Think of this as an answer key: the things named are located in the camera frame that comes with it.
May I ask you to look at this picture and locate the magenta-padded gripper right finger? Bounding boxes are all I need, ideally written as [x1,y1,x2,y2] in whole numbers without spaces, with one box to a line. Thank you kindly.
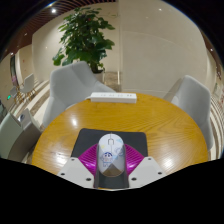
[123,143,167,190]

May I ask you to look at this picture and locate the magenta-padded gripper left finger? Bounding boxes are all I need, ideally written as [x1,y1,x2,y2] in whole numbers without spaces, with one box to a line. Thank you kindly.
[57,143,101,190]

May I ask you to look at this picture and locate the white cartoon-print computer mouse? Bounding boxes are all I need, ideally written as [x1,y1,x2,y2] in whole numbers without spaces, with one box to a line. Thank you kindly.
[97,133,127,178]

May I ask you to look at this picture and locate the black mouse pad green lines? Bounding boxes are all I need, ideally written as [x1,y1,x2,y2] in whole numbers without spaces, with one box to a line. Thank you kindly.
[70,128,149,160]

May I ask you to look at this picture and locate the grey shell chair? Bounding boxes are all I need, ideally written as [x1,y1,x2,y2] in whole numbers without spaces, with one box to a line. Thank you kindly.
[0,108,43,163]
[163,74,215,152]
[42,60,116,130]

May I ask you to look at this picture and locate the white power strip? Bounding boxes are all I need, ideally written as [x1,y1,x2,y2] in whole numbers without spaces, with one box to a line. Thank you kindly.
[90,92,138,104]

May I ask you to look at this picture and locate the small light grey chair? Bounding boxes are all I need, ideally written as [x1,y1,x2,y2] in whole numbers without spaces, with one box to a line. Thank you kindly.
[20,73,37,99]

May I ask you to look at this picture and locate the green potted plant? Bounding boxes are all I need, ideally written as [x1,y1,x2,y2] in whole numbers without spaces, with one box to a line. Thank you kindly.
[52,7,116,84]

